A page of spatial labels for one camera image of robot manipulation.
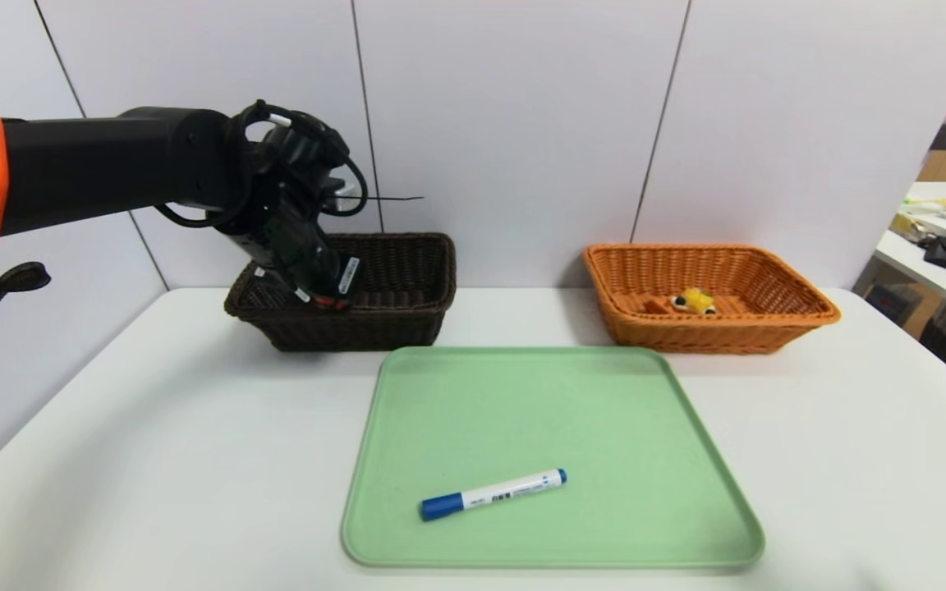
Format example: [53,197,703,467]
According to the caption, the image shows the white marker with blue cap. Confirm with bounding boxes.
[420,468,568,522]

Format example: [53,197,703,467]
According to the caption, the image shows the toy waffle with fruit topping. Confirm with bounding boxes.
[644,287,719,317]

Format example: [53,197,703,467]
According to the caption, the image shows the dark brown wicker basket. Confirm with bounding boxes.
[224,233,458,353]

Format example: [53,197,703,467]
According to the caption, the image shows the orange wicker basket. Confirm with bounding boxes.
[582,244,841,355]

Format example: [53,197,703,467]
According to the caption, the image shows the light green plastic tray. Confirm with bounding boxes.
[342,346,765,570]

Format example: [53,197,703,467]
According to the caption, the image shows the white office desk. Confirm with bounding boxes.
[874,182,946,323]

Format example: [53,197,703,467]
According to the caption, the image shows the brown cardboard box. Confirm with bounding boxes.
[866,283,942,337]

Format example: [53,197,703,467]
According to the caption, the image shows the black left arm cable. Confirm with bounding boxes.
[153,100,370,229]

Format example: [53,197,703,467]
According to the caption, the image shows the black strap loop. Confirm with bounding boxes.
[0,261,53,325]

